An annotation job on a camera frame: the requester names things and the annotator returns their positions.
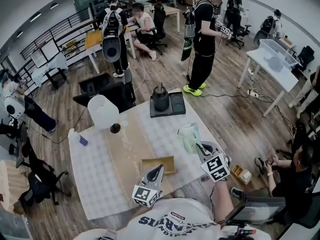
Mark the white spray bottle striped label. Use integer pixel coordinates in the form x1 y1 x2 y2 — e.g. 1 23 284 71
67 128 89 147

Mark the white rectangular table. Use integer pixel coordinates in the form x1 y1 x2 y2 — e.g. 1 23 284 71
237 48 300 117

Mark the black office chair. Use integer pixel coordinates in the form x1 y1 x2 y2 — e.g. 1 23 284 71
149 3 168 56
292 45 315 72
72 68 137 114
18 153 72 207
0 118 31 170
226 23 252 50

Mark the round table with beige cloth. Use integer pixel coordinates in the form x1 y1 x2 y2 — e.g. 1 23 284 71
0 158 31 215

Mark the black camera rig mount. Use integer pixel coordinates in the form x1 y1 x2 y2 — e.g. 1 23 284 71
219 223 257 240

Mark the person's white printed shirt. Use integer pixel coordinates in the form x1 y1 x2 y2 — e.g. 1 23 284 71
72 197 272 240

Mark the white shade table lamp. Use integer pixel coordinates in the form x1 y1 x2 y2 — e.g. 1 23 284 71
87 94 121 134

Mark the black tray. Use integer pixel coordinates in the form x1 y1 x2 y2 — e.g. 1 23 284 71
149 91 187 119

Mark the black monitor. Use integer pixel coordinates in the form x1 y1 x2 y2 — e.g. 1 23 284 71
224 193 286 226

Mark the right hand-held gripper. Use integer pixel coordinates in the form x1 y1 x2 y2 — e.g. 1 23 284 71
194 140 232 183

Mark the person's right forearm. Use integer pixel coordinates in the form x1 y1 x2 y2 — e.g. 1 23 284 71
214 180 235 226

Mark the white round backpack device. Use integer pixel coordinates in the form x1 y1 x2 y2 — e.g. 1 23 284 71
4 96 26 120
101 37 122 64

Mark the black metal railing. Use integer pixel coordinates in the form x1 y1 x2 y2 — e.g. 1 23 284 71
14 7 101 90

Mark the whiteboard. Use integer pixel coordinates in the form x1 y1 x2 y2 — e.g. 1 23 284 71
29 39 60 69

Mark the white work table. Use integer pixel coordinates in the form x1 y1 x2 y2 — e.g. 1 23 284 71
67 88 227 221

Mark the yellow-topped white desk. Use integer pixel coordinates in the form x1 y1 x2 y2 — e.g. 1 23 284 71
84 26 137 74

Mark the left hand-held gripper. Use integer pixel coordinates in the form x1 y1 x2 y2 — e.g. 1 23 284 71
131 164 165 208

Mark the table with white cloth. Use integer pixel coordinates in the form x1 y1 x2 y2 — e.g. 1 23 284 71
31 55 69 90

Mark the clear plastic bin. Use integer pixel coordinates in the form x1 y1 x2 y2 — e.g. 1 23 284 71
258 38 298 71

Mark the light wooden desk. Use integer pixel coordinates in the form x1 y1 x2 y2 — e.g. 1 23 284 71
149 3 181 33

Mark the white plastic bag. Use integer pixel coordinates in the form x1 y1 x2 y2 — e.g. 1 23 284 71
177 122 202 155

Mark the black kettle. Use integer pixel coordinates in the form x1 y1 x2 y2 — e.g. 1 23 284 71
151 82 171 112

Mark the wooden organizer box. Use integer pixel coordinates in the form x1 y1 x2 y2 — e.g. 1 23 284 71
231 163 253 185

